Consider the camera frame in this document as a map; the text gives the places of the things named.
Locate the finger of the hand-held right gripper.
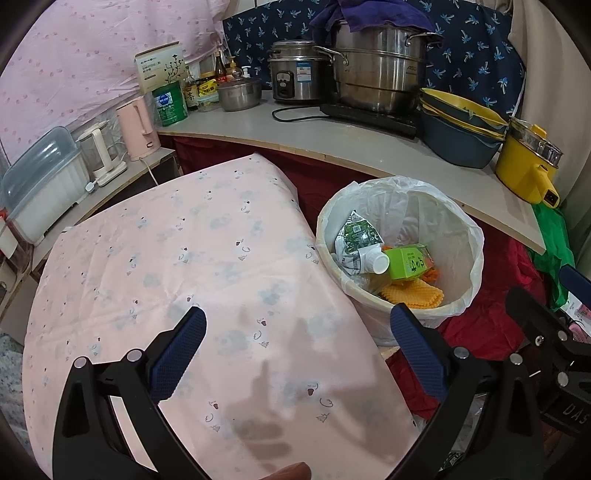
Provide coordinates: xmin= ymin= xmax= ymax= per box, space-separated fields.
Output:
xmin=505 ymin=286 xmax=588 ymax=389
xmin=560 ymin=265 xmax=591 ymax=308

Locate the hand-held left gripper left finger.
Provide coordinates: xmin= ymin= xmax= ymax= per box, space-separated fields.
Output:
xmin=53 ymin=306 xmax=207 ymax=480

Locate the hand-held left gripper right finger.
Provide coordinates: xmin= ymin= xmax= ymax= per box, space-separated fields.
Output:
xmin=390 ymin=302 xmax=546 ymax=480

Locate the orange foam fruit net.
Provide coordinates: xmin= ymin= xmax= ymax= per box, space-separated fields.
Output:
xmin=379 ymin=278 xmax=445 ymax=311

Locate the green tea carton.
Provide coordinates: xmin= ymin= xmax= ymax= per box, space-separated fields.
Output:
xmin=383 ymin=244 xmax=438 ymax=283

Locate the white capped plastic bottle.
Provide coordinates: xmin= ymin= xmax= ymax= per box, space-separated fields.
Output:
xmin=367 ymin=250 xmax=393 ymax=278

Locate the green patterned white pouch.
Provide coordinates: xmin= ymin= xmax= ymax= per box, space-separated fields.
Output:
xmin=333 ymin=210 xmax=387 ymax=278

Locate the white lined trash bin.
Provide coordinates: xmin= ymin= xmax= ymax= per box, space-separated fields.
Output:
xmin=316 ymin=175 xmax=485 ymax=347

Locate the person's left hand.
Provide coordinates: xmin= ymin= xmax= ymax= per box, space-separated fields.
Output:
xmin=264 ymin=462 xmax=313 ymax=480

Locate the green plastic bag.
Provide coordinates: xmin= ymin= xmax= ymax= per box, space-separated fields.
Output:
xmin=531 ymin=203 xmax=576 ymax=311

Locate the red cloth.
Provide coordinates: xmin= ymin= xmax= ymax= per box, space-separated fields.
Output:
xmin=385 ymin=240 xmax=551 ymax=417

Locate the yellow electric pot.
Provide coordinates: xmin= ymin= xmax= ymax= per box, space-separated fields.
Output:
xmin=495 ymin=117 xmax=565 ymax=208

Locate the wooden side cabinet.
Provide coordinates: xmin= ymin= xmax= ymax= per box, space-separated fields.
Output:
xmin=32 ymin=148 xmax=182 ymax=274

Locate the blue basin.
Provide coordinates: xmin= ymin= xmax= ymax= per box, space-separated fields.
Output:
xmin=419 ymin=111 xmax=505 ymax=169

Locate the dark red counter curtain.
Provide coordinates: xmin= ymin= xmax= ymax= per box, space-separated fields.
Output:
xmin=173 ymin=136 xmax=385 ymax=186

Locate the white dish box clear lid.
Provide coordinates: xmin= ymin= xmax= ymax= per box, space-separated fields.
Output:
xmin=0 ymin=127 xmax=91 ymax=246

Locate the yellow basin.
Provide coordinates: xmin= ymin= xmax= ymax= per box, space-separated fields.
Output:
xmin=419 ymin=88 xmax=509 ymax=140

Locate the white glass kettle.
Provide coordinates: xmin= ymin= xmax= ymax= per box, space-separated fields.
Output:
xmin=76 ymin=121 xmax=128 ymax=188

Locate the beige curtain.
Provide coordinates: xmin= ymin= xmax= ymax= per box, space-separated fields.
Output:
xmin=508 ymin=0 xmax=591 ymax=219

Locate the pink electric kettle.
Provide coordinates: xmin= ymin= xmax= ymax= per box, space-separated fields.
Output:
xmin=115 ymin=96 xmax=163 ymax=162

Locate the black induction cooker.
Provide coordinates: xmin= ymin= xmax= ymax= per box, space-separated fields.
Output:
xmin=320 ymin=102 xmax=424 ymax=140

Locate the green tin can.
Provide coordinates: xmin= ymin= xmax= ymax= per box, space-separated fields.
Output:
xmin=152 ymin=82 xmax=189 ymax=128

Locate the blue floral cloth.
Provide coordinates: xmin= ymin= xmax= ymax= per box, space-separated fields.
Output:
xmin=223 ymin=0 xmax=528 ymax=121

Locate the dark sauce bottle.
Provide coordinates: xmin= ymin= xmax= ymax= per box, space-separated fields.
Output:
xmin=184 ymin=69 xmax=201 ymax=112

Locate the small steel lidded pot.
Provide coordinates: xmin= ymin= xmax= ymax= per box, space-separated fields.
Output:
xmin=217 ymin=69 xmax=263 ymax=113

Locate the large steel steamer pot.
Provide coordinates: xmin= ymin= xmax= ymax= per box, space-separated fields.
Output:
xmin=316 ymin=21 xmax=445 ymax=114

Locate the beige cardboard box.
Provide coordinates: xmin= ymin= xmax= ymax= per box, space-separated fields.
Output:
xmin=135 ymin=41 xmax=187 ymax=93

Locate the steel rice cooker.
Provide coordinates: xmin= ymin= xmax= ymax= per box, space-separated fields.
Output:
xmin=267 ymin=39 xmax=332 ymax=103

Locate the pink dotted curtain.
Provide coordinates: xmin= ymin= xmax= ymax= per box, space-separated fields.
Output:
xmin=0 ymin=0 xmax=228 ymax=154

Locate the purple towel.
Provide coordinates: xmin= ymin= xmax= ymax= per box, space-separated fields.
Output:
xmin=309 ymin=0 xmax=438 ymax=34

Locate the white kettle cable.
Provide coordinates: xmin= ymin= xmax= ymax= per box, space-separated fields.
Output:
xmin=137 ymin=157 xmax=161 ymax=186

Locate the black power cable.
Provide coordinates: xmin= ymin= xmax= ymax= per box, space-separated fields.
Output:
xmin=271 ymin=105 xmax=325 ymax=124

